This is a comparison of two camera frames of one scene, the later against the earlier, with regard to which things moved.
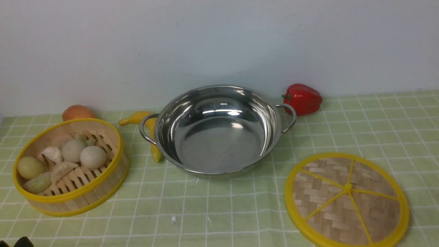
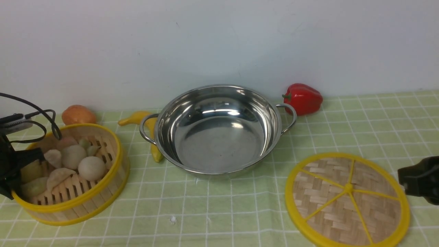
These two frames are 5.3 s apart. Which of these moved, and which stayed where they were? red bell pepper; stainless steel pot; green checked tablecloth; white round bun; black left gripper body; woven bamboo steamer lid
Moved: white round bun; black left gripper body
Stayed: woven bamboo steamer lid; green checked tablecloth; red bell pepper; stainless steel pot
